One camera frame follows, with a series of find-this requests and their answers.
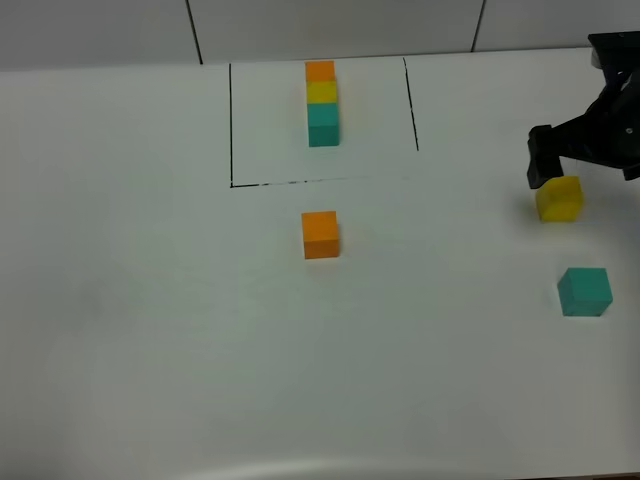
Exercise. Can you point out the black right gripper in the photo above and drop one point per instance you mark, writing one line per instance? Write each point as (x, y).
(607, 134)

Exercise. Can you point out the teal template block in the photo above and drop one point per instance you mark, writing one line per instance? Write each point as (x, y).
(323, 124)

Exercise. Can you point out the yellow template block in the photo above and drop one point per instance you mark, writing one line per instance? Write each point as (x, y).
(322, 92)

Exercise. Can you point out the orange template block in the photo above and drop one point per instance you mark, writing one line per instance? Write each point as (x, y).
(320, 71)

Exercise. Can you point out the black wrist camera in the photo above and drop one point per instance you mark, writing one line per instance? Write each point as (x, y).
(616, 54)

